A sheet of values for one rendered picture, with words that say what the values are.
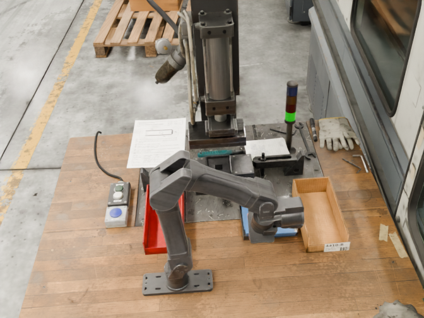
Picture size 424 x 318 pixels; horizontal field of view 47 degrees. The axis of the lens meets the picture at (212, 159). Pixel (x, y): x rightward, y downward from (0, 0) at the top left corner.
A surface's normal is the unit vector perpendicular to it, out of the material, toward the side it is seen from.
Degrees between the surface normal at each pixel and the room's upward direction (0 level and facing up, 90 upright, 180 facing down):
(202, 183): 92
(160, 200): 90
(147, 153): 1
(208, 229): 0
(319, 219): 0
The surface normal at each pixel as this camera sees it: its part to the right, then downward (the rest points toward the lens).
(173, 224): 0.14, 0.64
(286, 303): -0.05, -0.76
